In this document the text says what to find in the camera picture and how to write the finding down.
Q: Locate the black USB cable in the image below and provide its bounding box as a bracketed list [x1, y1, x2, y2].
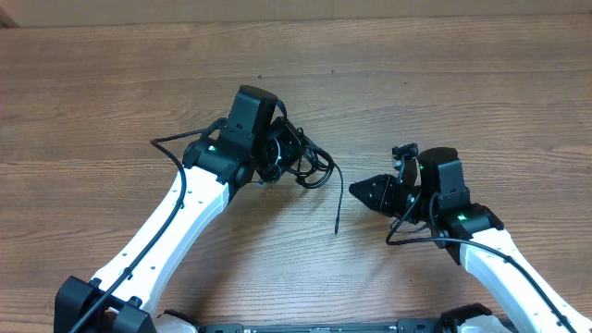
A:
[286, 127, 345, 236]

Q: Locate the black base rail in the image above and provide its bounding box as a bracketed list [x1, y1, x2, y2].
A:
[198, 317, 519, 333]

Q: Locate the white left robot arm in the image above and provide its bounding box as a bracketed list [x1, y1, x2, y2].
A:
[54, 85, 302, 332]

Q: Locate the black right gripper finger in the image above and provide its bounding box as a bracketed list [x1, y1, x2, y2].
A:
[355, 174, 396, 194]
[349, 183, 393, 216]

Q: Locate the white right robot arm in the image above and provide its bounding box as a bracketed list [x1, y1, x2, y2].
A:
[349, 143, 591, 332]

